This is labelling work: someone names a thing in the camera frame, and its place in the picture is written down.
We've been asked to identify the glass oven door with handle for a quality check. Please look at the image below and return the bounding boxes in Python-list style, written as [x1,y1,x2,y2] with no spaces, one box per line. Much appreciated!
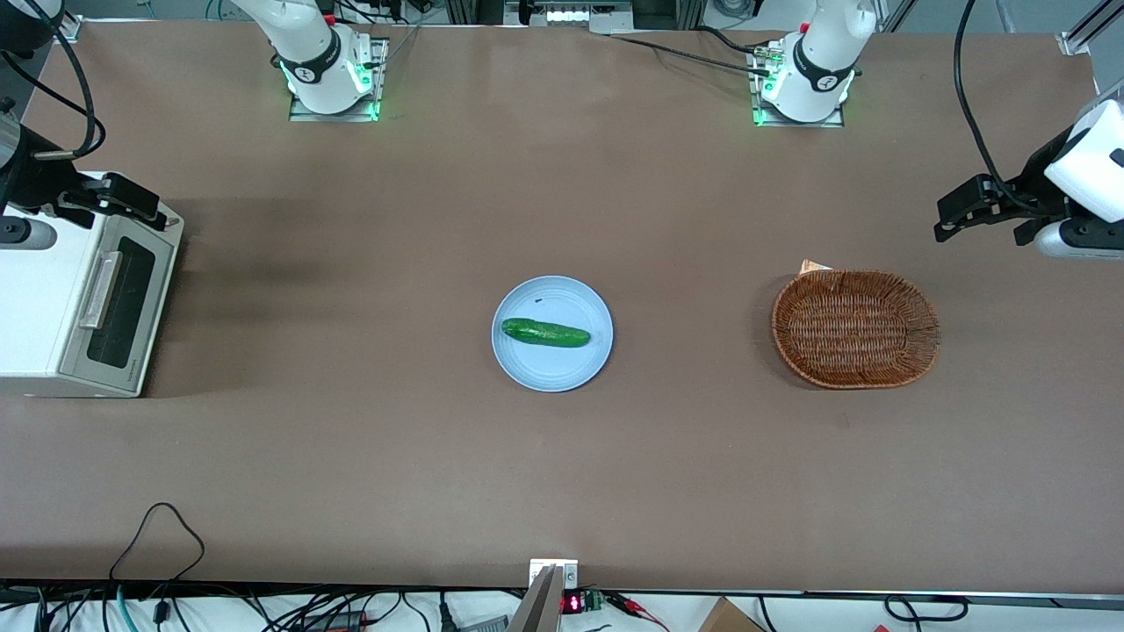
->
[58,219,179,394]

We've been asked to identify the black left wrist camera cable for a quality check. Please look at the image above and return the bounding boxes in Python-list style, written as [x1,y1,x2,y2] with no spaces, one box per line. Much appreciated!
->
[953,0,1041,213]

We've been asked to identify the long black table cable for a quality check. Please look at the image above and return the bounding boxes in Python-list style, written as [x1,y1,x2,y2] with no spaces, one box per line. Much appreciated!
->
[608,35,774,78]

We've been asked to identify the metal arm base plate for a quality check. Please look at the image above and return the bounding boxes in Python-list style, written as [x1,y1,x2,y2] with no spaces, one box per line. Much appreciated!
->
[289,37,390,123]
[747,44,847,130]

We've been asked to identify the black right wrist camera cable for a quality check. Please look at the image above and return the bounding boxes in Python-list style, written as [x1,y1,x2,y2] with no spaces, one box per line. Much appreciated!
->
[0,0,107,161]

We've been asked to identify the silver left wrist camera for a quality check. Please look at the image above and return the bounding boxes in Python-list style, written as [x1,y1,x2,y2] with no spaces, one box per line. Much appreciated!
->
[1014,219,1124,261]

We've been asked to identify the brown cardboard box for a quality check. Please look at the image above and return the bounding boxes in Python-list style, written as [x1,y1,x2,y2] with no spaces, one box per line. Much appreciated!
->
[697,597,766,632]

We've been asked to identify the black power adapter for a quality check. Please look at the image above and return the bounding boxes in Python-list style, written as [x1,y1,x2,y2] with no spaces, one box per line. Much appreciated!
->
[301,609,367,632]

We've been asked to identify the light blue plate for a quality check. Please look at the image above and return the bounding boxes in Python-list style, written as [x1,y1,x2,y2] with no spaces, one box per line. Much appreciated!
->
[491,276,614,392]

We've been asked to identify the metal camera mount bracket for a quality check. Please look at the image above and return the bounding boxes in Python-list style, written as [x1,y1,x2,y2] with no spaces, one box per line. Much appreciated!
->
[529,558,580,592]

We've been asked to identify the aluminium frame profile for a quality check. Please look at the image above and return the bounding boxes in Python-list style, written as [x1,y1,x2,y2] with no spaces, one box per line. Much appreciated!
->
[1057,0,1124,59]

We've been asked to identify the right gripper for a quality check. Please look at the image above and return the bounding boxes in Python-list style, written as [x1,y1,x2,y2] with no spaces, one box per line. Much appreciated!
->
[0,149,169,232]

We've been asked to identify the red clip leads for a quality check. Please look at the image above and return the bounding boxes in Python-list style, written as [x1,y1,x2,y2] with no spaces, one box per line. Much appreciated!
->
[606,592,670,632]

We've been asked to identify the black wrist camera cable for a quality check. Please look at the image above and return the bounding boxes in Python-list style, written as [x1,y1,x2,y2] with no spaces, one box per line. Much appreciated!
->
[0,0,107,161]
[953,0,1041,213]

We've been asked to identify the thin black looped cable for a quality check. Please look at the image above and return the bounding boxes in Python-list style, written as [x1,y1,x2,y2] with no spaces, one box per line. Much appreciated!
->
[109,502,206,585]

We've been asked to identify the short black table cable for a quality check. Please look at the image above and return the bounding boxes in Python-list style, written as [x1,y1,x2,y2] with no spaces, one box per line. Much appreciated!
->
[698,26,775,55]

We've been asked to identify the white toaster oven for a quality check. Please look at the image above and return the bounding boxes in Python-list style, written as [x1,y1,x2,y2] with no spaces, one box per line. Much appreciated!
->
[0,171,185,399]

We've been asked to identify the aluminium camera mount bar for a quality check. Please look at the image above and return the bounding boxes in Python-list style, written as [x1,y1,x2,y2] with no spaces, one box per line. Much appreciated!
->
[507,566,564,632]

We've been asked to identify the green cucumber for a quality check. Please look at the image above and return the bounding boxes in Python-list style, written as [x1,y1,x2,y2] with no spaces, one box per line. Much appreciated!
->
[501,318,592,349]

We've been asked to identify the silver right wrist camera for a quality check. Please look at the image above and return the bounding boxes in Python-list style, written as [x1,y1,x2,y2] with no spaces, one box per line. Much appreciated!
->
[0,215,56,252]

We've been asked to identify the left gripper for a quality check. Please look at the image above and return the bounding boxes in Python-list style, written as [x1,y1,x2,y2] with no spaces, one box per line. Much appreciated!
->
[933,98,1124,243]

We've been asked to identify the black coiled floor cable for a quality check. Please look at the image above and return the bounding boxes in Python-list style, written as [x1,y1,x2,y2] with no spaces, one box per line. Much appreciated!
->
[884,594,969,623]

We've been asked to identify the brown wicker basket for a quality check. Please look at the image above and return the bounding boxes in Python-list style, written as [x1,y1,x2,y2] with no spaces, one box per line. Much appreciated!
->
[772,269,941,390]

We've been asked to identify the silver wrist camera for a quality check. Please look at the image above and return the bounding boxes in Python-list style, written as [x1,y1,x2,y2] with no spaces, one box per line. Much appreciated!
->
[1014,219,1124,261]
[0,215,56,252]

